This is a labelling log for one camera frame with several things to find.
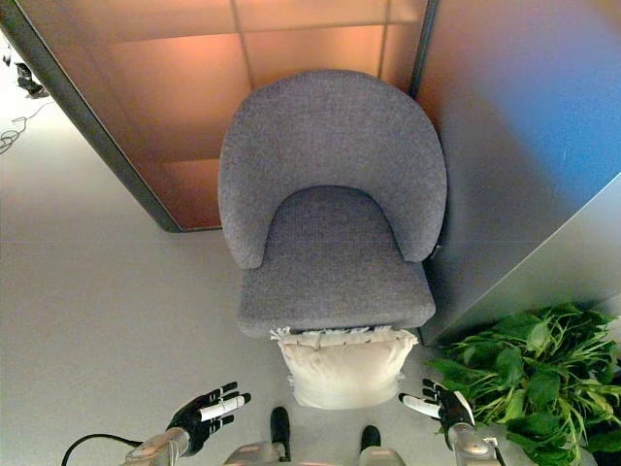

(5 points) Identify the silver right robot leg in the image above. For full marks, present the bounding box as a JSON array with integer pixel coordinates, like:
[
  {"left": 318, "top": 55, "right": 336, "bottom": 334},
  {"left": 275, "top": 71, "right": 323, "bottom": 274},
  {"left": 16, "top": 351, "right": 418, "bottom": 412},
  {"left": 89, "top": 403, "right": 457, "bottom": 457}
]
[{"left": 358, "top": 425, "right": 407, "bottom": 466}]

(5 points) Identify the glossy silver blue wall panel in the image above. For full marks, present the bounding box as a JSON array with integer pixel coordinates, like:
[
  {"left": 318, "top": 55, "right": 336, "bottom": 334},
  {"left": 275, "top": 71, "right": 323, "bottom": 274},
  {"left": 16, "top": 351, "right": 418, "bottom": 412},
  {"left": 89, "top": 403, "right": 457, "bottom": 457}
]
[{"left": 413, "top": 0, "right": 621, "bottom": 347}]

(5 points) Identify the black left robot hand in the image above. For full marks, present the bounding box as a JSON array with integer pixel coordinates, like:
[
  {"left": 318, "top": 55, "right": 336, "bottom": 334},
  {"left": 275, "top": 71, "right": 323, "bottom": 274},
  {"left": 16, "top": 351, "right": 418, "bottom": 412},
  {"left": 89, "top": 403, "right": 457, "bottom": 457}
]
[{"left": 166, "top": 381, "right": 252, "bottom": 458}]

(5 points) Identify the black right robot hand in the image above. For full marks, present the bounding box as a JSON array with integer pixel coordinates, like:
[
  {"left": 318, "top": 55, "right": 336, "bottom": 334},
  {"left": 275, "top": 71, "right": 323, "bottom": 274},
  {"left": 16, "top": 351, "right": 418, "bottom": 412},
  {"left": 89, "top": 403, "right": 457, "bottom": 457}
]
[{"left": 398, "top": 378, "right": 477, "bottom": 436}]

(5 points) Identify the green leafy potted plant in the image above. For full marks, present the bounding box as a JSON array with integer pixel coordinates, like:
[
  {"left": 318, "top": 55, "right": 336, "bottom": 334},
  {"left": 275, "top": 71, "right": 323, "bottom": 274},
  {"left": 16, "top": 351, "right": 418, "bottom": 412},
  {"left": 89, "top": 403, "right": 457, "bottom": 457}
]
[{"left": 425, "top": 302, "right": 621, "bottom": 466}]

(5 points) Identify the silver left robot leg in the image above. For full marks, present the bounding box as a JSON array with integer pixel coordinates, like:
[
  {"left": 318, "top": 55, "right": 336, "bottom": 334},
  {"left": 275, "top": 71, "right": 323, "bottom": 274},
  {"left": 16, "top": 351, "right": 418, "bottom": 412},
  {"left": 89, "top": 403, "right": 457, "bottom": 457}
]
[{"left": 224, "top": 406, "right": 292, "bottom": 466}]

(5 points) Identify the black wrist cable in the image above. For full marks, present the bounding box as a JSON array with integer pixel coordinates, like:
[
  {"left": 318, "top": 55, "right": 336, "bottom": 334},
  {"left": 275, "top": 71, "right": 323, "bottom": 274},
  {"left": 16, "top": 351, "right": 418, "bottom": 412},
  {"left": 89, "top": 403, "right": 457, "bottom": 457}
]
[{"left": 60, "top": 433, "right": 145, "bottom": 466}]

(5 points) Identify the thin tangled floor cable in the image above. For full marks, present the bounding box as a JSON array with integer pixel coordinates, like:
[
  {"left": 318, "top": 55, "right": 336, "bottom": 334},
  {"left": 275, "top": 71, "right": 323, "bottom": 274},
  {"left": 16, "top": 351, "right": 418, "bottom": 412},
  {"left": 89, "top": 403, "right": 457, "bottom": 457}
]
[{"left": 0, "top": 99, "right": 55, "bottom": 156}]

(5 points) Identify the silver robot leg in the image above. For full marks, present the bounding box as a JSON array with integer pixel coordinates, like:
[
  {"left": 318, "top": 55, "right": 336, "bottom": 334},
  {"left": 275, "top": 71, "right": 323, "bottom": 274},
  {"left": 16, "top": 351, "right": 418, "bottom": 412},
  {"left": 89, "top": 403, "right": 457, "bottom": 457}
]
[
  {"left": 224, "top": 406, "right": 292, "bottom": 466},
  {"left": 358, "top": 425, "right": 407, "bottom": 466}
]

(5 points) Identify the white tasselled pillow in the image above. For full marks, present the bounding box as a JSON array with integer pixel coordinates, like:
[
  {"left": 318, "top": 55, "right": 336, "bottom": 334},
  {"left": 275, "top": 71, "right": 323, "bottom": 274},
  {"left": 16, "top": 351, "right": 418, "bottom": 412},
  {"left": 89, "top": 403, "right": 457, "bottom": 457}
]
[{"left": 269, "top": 325, "right": 419, "bottom": 411}]

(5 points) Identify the orange partition panel grey frame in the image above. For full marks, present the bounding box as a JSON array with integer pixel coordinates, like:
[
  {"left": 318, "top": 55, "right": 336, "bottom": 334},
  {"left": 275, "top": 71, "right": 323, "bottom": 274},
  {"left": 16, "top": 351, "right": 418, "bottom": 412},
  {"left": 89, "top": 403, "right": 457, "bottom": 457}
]
[{"left": 0, "top": 0, "right": 441, "bottom": 234}]

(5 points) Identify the black floor stand base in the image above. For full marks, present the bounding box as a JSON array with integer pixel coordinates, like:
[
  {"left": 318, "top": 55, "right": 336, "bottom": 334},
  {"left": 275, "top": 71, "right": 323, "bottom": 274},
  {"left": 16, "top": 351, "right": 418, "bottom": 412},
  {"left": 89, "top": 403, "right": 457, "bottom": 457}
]
[{"left": 14, "top": 62, "right": 50, "bottom": 99}]

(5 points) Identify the grey fabric armchair sofa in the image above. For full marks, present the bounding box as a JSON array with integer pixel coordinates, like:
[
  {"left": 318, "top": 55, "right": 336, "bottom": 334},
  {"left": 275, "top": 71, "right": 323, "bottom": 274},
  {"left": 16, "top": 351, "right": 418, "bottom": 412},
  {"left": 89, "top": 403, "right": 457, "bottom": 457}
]
[{"left": 217, "top": 69, "right": 448, "bottom": 341}]

